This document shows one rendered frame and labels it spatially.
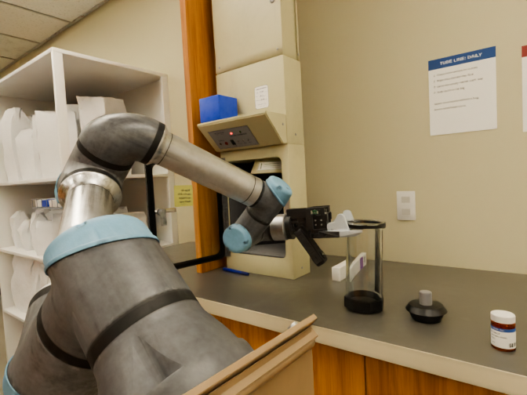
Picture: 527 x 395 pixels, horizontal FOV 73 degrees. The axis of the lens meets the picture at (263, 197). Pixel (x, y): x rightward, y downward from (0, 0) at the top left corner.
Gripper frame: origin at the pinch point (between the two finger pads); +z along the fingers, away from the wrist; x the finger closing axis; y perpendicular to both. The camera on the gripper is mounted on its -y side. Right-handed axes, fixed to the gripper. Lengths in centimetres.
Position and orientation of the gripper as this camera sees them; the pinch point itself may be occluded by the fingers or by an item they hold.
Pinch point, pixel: (361, 231)
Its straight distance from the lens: 97.0
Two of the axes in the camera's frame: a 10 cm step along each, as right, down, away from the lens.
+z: 9.2, -0.8, -3.9
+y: -1.0, -9.9, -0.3
